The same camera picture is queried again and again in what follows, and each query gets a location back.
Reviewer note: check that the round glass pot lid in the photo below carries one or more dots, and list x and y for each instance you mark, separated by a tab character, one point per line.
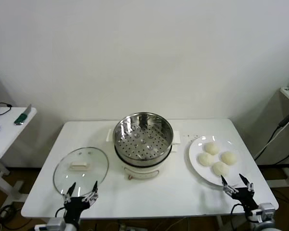
80	166

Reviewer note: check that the white power strip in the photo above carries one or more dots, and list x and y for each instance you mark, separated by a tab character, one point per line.
124	226

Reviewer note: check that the white side table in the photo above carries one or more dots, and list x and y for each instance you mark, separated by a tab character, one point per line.
7	134

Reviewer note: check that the stainless steel steamer basket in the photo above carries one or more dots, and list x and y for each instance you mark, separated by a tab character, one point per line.
159	125

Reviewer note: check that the white electric cooker base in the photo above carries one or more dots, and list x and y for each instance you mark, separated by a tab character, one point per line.
139	172

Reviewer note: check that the white round plate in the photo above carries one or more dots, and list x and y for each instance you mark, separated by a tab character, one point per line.
236	172

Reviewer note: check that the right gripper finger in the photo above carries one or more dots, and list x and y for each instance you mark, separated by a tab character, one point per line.
248	187
227	188

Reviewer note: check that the white steamed baozi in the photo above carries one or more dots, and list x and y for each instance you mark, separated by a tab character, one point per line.
212	147
205	159
228	158
220	168

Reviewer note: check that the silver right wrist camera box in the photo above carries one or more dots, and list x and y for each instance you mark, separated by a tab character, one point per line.
265	212

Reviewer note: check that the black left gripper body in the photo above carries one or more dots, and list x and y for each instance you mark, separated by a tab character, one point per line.
75	205

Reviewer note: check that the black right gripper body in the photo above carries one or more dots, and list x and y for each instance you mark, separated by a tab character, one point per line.
245	198

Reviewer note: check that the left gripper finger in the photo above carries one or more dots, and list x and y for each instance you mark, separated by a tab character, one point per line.
69	193
92	195

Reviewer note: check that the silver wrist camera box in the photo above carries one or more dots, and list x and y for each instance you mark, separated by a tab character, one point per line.
265	212
55	225

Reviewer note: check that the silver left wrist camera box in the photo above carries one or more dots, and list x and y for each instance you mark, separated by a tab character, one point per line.
55	225

